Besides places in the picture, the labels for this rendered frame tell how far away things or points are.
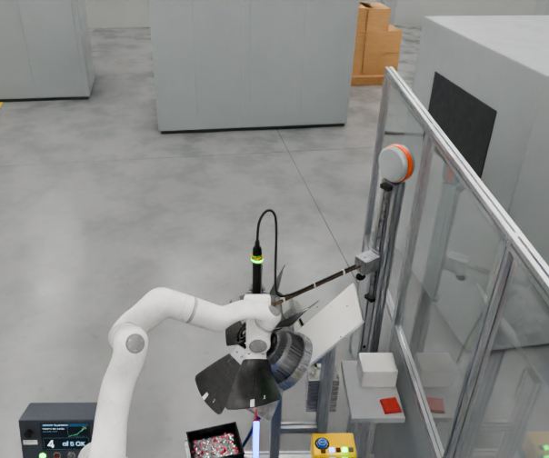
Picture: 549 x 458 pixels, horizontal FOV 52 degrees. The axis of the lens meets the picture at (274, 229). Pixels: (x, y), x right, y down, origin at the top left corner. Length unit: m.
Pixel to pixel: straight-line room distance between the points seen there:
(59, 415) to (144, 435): 1.55
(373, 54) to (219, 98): 3.44
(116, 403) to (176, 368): 2.24
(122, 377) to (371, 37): 8.70
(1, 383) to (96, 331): 0.72
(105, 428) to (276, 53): 6.25
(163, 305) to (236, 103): 5.99
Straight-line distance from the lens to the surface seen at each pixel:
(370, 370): 2.73
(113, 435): 1.86
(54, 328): 4.58
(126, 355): 1.78
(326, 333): 2.50
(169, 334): 4.34
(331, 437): 2.31
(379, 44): 10.09
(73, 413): 2.23
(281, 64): 7.62
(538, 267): 1.60
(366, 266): 2.57
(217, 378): 2.57
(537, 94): 3.48
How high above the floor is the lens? 2.87
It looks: 31 degrees down
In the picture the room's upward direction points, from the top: 2 degrees clockwise
